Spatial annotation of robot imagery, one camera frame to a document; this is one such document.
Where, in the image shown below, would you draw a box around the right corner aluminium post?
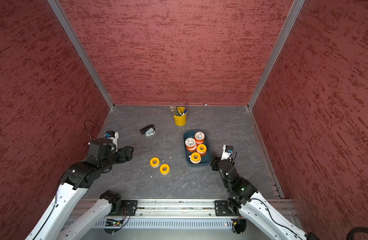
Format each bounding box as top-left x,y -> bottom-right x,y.
248,0 -> 305,111

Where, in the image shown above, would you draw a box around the yellow tape roll bottom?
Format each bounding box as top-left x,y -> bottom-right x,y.
159,164 -> 170,176

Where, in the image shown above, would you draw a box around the yellow tape roll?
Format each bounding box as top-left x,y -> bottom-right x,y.
149,157 -> 160,168
159,164 -> 170,176
197,144 -> 208,156
190,152 -> 202,164

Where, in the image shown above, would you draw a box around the orange tape roll bottom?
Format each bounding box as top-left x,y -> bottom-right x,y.
185,138 -> 197,152

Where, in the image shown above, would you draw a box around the aluminium front rail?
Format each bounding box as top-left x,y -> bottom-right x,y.
72,197 -> 297,219

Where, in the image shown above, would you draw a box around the pens in cup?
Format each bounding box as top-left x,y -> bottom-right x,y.
169,106 -> 187,117

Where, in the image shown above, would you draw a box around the corner aluminium post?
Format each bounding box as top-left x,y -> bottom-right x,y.
47,0 -> 115,111
248,0 -> 305,111

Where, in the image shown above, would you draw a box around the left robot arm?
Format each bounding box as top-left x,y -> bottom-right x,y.
27,138 -> 134,240

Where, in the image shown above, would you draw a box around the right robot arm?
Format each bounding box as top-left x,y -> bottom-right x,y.
211,156 -> 318,240

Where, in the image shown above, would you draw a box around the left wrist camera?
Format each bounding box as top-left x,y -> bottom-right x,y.
105,131 -> 119,151

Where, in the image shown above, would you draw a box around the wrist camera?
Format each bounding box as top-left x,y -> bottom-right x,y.
221,145 -> 234,160
105,131 -> 119,151

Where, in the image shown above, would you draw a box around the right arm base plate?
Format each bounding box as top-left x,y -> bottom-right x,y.
214,200 -> 235,217

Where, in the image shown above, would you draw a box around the left corner aluminium post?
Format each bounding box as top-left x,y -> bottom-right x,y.
47,0 -> 115,111

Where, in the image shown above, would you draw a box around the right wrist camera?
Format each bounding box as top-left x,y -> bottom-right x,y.
221,145 -> 234,160

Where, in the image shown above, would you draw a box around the orange tape roll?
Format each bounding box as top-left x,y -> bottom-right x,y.
194,132 -> 206,145
185,138 -> 197,152

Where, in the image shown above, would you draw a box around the black grey stapler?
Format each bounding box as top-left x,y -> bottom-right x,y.
140,125 -> 155,137

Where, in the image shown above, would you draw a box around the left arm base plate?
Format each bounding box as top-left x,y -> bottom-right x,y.
118,200 -> 138,217

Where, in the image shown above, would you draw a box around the teal storage box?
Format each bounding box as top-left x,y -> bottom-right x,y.
183,129 -> 212,167

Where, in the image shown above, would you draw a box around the yellow pen cup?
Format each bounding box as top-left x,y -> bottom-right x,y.
173,107 -> 187,127

